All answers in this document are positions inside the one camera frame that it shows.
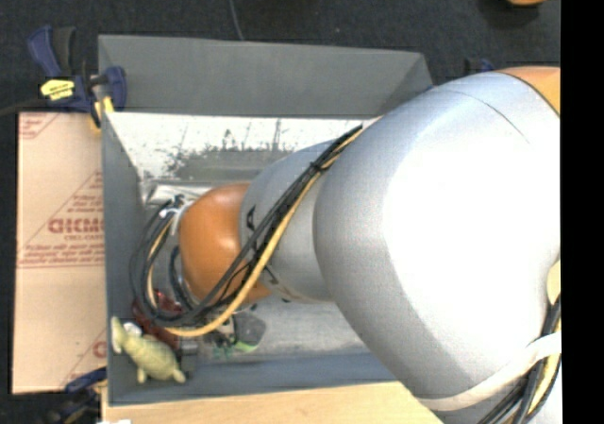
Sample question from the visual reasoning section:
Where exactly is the brown cardboard board, red print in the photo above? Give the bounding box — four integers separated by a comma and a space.
10, 110, 109, 396

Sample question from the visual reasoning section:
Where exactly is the pale yellow toy turtle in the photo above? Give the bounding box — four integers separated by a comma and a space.
109, 315, 187, 385

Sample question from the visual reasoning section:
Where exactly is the red-brown flat block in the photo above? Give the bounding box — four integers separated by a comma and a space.
131, 289, 183, 350

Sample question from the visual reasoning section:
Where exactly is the grey metal bin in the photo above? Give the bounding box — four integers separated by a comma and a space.
96, 34, 435, 407

